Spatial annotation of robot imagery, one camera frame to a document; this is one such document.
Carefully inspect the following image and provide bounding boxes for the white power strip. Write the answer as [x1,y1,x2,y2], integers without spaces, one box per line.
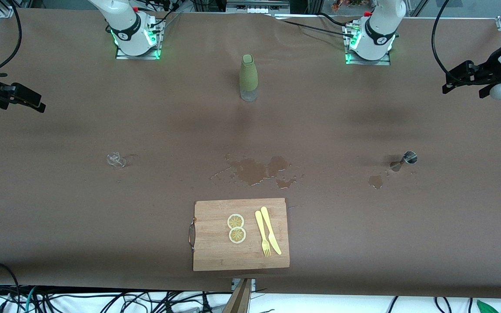
[227,0,290,13]

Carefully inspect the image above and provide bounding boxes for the teal cable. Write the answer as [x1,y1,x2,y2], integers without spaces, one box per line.
[16,286,38,313]

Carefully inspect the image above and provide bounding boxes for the steel jigger measuring cup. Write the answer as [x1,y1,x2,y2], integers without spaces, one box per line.
[390,150,418,172]

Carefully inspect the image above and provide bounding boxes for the wooden cutting board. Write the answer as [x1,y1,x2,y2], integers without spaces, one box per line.
[188,198,290,272]

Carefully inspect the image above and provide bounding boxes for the wooden camera post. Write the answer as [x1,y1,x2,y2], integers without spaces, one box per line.
[222,278,253,313]

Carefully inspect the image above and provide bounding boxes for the thin black cable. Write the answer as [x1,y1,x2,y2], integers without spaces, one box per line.
[277,12,355,39]

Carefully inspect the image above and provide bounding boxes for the yellow plastic fork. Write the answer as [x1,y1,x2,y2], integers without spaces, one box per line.
[255,210,271,257]

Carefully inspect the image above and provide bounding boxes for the small clear glass cup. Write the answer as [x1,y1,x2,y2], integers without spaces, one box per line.
[106,151,127,169]

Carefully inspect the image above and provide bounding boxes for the green sleeved glass bottle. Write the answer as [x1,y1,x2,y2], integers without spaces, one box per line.
[239,53,259,102]

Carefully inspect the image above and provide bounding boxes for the small metal bracket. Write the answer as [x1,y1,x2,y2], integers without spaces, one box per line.
[232,278,256,292]

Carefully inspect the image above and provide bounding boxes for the yellow plastic knife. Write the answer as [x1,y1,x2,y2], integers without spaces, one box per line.
[261,206,282,255]

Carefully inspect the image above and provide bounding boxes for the brown table cover sheet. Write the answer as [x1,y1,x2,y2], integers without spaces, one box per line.
[0,8,501,298]

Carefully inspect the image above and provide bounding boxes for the tangled black cables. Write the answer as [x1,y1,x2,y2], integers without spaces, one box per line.
[37,290,216,313]

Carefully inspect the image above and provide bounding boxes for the green plastic leaf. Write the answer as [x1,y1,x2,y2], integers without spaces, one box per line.
[477,299,500,313]

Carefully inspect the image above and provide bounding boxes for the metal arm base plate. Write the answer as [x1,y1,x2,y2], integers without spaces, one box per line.
[344,24,391,66]
[116,20,163,60]

